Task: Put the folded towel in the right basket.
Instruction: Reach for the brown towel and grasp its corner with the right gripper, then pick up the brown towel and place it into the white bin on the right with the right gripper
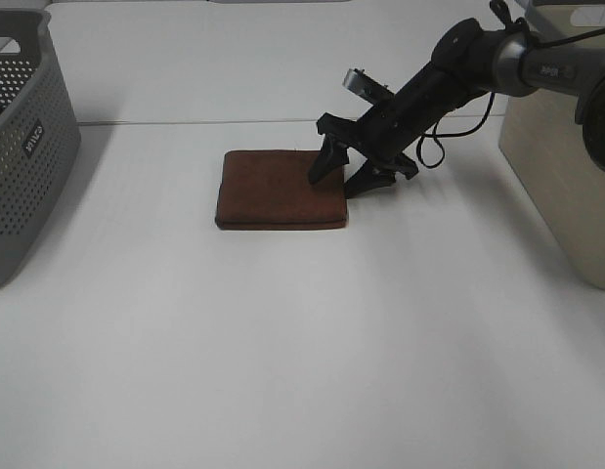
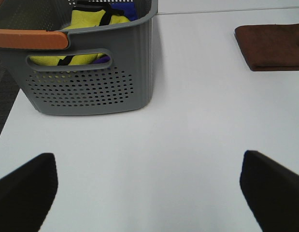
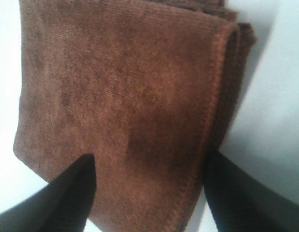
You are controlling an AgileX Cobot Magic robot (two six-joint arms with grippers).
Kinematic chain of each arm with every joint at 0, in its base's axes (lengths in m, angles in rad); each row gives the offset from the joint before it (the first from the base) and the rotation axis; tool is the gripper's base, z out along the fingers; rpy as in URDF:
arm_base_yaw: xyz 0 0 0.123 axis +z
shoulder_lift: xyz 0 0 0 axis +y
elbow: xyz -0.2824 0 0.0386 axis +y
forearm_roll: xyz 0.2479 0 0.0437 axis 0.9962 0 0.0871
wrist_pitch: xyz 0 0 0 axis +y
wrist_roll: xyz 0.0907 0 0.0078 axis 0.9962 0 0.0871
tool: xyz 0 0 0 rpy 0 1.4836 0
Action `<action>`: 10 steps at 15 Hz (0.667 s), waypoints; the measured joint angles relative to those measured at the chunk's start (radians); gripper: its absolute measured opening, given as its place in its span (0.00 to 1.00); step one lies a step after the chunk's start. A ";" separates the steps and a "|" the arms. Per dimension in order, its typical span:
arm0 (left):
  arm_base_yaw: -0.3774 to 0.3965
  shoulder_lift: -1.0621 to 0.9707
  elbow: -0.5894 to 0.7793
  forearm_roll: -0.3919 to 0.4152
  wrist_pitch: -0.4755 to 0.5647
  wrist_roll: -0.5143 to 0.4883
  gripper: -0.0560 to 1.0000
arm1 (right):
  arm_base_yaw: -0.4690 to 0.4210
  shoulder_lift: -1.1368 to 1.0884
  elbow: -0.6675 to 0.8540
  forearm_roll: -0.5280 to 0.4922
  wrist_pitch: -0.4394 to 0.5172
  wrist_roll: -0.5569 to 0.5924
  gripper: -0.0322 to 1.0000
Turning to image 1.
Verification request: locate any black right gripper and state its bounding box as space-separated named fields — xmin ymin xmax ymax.
xmin=308 ymin=63 xmax=471 ymax=199

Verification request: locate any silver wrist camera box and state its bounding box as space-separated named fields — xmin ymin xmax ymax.
xmin=342 ymin=68 xmax=394 ymax=106

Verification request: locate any brown towel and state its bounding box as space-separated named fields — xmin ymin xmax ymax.
xmin=215 ymin=149 xmax=348 ymax=231

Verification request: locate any beige plastic storage bin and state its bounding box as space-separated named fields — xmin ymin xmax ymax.
xmin=497 ymin=0 xmax=605 ymax=292

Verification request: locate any black label on basket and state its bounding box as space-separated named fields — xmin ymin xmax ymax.
xmin=22 ymin=120 xmax=45 ymax=157

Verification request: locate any grey perforated plastic basket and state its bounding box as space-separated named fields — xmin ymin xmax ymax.
xmin=0 ymin=9 xmax=81 ymax=288

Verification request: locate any black cable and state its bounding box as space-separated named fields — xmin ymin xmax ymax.
xmin=415 ymin=0 xmax=605 ymax=171

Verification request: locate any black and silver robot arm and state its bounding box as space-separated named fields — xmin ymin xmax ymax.
xmin=308 ymin=19 xmax=605 ymax=197

